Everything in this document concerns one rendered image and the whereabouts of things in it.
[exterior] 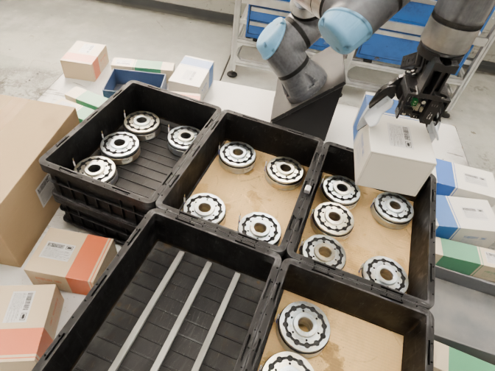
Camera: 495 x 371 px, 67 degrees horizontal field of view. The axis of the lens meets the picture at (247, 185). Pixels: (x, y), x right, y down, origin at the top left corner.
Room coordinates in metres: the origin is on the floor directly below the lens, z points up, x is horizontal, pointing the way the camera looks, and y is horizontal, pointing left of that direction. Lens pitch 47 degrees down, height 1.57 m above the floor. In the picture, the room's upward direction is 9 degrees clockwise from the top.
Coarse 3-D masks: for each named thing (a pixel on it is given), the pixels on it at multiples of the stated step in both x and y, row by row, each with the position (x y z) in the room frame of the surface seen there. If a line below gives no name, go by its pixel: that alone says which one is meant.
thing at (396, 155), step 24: (384, 120) 0.64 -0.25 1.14; (408, 120) 0.65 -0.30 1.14; (360, 144) 0.61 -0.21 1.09; (384, 144) 0.56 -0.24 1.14; (408, 144) 0.57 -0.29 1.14; (360, 168) 0.55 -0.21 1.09; (384, 168) 0.53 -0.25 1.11; (408, 168) 0.53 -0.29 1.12; (432, 168) 0.53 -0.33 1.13; (408, 192) 0.53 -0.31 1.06
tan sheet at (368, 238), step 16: (368, 192) 0.74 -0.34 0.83; (368, 208) 0.68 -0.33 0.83; (368, 224) 0.63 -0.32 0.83; (304, 240) 0.54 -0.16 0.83; (352, 240) 0.57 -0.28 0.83; (368, 240) 0.57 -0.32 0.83; (384, 240) 0.58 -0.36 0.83; (400, 240) 0.59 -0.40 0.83; (352, 256) 0.52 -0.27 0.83; (368, 256) 0.53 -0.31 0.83; (400, 256) 0.54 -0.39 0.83; (352, 272) 0.47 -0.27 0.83
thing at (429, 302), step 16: (336, 144) 0.80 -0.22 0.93; (320, 160) 0.73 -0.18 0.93; (432, 176) 0.73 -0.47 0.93; (432, 192) 0.69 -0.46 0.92; (304, 208) 0.56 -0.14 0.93; (432, 208) 0.62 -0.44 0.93; (432, 224) 0.57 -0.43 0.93; (432, 240) 0.52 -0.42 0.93; (288, 256) 0.43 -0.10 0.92; (304, 256) 0.43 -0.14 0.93; (432, 256) 0.48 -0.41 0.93; (336, 272) 0.40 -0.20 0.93; (432, 272) 0.44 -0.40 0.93; (384, 288) 0.39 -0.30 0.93; (432, 288) 0.40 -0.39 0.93; (416, 304) 0.36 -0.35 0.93; (432, 304) 0.37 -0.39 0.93
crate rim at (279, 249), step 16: (224, 112) 0.86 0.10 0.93; (288, 128) 0.84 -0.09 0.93; (320, 144) 0.79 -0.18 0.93; (192, 160) 0.65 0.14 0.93; (176, 176) 0.59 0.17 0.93; (160, 208) 0.49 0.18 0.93; (208, 224) 0.47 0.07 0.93; (288, 224) 0.51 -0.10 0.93; (256, 240) 0.45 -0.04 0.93; (288, 240) 0.46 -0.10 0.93
